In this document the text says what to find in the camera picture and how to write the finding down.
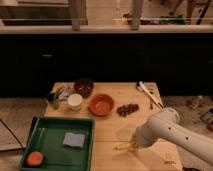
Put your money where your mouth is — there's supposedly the yellow banana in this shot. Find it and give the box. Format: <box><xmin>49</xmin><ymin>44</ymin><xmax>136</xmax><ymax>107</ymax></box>
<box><xmin>115</xmin><ymin>142</ymin><xmax>133</xmax><ymax>150</ymax></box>

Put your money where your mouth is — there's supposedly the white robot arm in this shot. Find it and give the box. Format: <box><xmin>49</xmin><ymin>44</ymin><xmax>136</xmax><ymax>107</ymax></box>
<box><xmin>130</xmin><ymin>108</ymin><xmax>213</xmax><ymax>165</ymax></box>

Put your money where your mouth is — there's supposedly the red bowl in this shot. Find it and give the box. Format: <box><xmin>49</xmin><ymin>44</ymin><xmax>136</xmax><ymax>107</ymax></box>
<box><xmin>89</xmin><ymin>94</ymin><xmax>115</xmax><ymax>116</ymax></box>

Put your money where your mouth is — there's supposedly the dark brown bowl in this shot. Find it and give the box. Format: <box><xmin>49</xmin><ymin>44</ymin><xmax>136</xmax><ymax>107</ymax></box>
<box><xmin>74</xmin><ymin>78</ymin><xmax>94</xmax><ymax>98</ymax></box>

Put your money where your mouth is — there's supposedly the bunch of dark grapes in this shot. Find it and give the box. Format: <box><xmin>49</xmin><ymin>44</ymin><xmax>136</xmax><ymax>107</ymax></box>
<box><xmin>117</xmin><ymin>104</ymin><xmax>139</xmax><ymax>117</ymax></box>

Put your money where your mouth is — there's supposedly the blue sponge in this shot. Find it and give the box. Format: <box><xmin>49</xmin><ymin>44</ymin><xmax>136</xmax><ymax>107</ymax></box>
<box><xmin>63</xmin><ymin>132</ymin><xmax>86</xmax><ymax>148</ymax></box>

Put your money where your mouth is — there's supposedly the green plastic tray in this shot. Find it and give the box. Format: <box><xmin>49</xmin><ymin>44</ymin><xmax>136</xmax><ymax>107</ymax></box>
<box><xmin>19</xmin><ymin>117</ymin><xmax>95</xmax><ymax>171</ymax></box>

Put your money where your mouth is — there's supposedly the white cup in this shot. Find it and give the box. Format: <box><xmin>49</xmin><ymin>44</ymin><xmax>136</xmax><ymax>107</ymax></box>
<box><xmin>67</xmin><ymin>94</ymin><xmax>83</xmax><ymax>111</ymax></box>

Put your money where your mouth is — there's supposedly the small packet pile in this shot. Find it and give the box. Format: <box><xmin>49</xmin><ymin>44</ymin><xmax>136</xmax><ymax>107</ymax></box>
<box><xmin>55</xmin><ymin>86</ymin><xmax>73</xmax><ymax>101</ymax></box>

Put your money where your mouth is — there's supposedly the orange fruit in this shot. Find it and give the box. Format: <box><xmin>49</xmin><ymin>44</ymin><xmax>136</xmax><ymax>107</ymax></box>
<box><xmin>26</xmin><ymin>151</ymin><xmax>44</xmax><ymax>167</ymax></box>

